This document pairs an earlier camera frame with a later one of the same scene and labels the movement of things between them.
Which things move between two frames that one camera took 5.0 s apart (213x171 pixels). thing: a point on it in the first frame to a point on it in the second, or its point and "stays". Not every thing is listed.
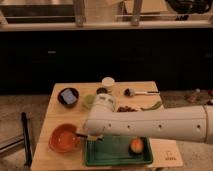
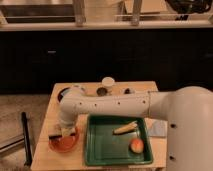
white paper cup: [108, 82] stays
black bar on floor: [26, 140] stays
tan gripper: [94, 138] to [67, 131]
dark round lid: [101, 90] stays
